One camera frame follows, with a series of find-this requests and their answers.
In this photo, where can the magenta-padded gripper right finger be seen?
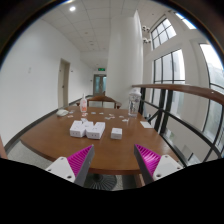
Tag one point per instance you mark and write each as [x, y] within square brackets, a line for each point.
[166, 165]

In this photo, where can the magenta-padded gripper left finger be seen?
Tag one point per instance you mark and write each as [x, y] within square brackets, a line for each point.
[61, 166]

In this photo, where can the white cube charger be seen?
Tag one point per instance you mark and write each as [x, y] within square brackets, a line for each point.
[116, 133]

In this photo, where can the white paper sheet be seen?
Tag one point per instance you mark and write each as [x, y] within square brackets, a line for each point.
[146, 124]

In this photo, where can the small tan card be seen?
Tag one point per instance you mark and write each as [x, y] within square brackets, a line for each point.
[70, 116]

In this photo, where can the small white plug adapter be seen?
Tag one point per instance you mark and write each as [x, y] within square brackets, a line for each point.
[84, 120]

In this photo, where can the white computer mouse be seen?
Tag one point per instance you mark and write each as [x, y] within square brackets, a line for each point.
[62, 112]

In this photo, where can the small pale card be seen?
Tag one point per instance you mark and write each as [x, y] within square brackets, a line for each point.
[71, 112]
[93, 113]
[125, 120]
[121, 116]
[107, 117]
[111, 115]
[101, 113]

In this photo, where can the small pink card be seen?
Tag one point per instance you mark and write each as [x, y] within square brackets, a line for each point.
[84, 114]

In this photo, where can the clear bottle with orange label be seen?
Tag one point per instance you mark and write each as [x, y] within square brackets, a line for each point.
[83, 105]

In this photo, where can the clear plastic water bottle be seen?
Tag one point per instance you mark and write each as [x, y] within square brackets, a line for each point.
[134, 103]

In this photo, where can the wooden handrail with black posts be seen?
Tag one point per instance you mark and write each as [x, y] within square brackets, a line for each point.
[180, 89]

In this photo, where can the wooden chair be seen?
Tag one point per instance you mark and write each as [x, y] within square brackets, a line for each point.
[100, 98]

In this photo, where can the beige single door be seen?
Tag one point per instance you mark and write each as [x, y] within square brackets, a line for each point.
[63, 83]

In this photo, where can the glazed double door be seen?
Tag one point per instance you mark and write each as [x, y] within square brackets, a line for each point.
[99, 85]

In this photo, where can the tall gridded window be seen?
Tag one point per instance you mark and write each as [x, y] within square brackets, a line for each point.
[169, 71]

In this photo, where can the green exit sign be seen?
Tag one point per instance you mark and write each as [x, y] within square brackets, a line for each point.
[101, 69]

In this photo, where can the wide glass window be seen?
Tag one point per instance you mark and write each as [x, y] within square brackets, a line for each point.
[216, 66]

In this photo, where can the small gridded window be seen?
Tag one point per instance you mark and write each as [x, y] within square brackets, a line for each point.
[163, 32]

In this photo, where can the bright skylight window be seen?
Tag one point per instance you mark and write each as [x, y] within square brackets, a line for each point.
[186, 21]

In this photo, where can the round ceiling light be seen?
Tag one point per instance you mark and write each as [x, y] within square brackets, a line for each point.
[72, 9]

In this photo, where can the round table pedestal base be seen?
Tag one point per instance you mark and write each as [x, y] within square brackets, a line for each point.
[100, 182]

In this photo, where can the white security camera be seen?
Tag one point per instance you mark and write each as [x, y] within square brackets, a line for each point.
[146, 28]
[147, 40]

